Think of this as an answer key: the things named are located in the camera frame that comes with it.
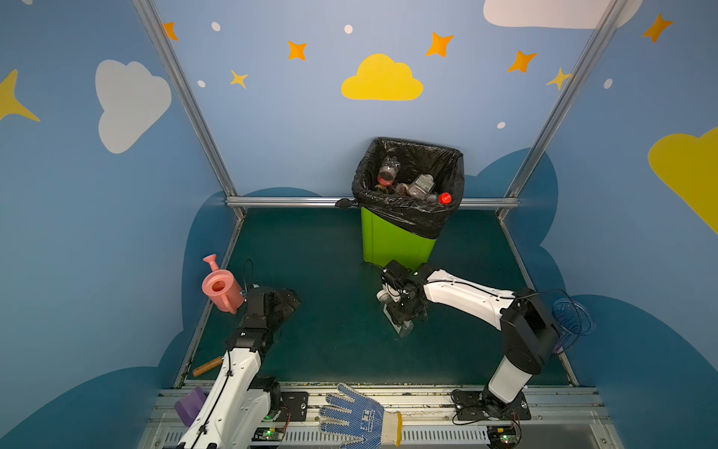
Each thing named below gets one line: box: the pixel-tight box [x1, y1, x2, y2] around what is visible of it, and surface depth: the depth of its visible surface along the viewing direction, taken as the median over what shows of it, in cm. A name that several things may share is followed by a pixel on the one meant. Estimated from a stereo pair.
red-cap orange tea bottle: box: [438, 191, 453, 205], surface depth 73 cm
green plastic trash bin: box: [360, 206, 438, 271], surface depth 87 cm
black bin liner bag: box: [334, 136, 465, 240], surface depth 88 cm
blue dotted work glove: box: [319, 382, 403, 449], surface depth 73 cm
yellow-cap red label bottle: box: [376, 156, 402, 188], surface depth 97 cm
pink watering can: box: [201, 254, 245, 315], surface depth 87 cm
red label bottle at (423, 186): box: [408, 173, 436, 201], surface depth 88 cm
